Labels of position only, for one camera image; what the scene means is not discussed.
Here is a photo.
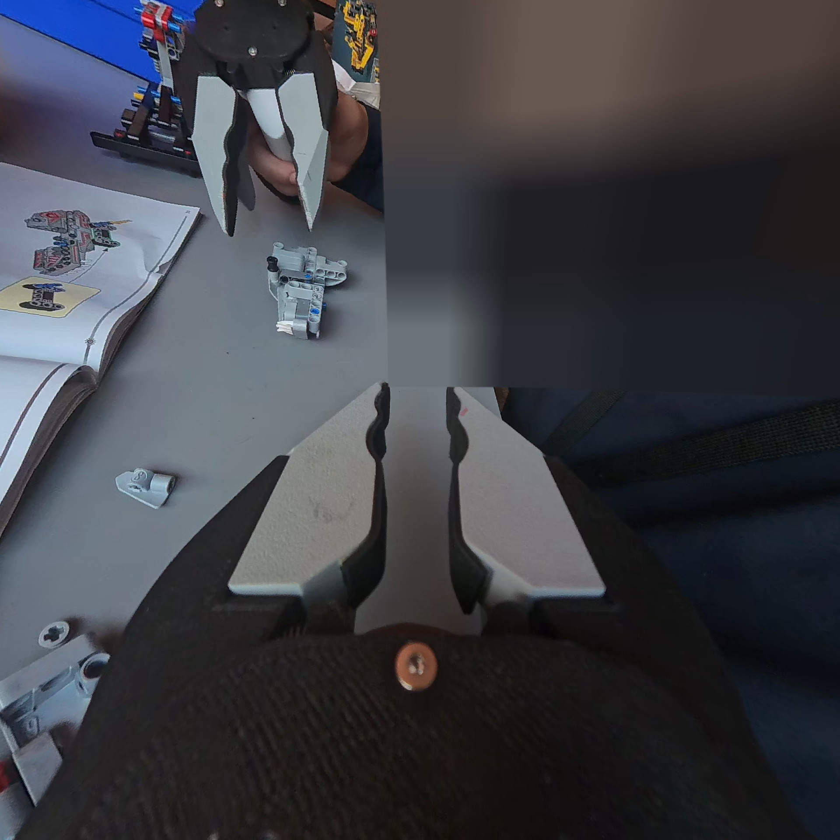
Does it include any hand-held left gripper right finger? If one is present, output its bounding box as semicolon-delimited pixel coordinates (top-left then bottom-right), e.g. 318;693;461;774
446;386;606;616

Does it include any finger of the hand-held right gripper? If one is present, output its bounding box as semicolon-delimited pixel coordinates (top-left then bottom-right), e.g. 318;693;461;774
193;73;258;238
276;69;331;232

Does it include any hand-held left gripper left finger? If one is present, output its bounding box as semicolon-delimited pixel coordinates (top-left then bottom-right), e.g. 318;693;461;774
227;382;391;621

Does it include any grey lego jaw assembly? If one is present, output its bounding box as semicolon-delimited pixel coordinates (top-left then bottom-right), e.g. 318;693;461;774
265;242;349;341

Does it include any person's right forearm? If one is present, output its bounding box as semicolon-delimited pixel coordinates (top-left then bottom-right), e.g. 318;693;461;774
331;98;385;212

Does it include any black lego chassis assembly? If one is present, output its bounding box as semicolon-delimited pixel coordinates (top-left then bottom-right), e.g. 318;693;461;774
91;0;203;178

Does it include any lego set box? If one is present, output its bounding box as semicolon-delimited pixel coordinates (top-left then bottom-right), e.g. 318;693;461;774
330;0;383;86

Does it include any small grey lego piece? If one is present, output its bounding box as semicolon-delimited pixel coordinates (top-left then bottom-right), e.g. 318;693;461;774
115;467;177;510

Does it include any lego instruction booklet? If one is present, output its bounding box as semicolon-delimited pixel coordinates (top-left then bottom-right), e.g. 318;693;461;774
0;161;202;534

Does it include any grey lego panel assembly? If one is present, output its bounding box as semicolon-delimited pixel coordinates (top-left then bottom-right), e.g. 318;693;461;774
0;633;111;809

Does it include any person's right hand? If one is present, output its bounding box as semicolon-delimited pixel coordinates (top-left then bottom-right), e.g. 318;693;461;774
247;97;370;199

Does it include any blue board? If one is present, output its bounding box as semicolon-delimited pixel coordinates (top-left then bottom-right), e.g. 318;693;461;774
0;0;198;83

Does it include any black strap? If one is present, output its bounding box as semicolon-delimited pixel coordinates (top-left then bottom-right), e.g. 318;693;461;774
545;390;840;488

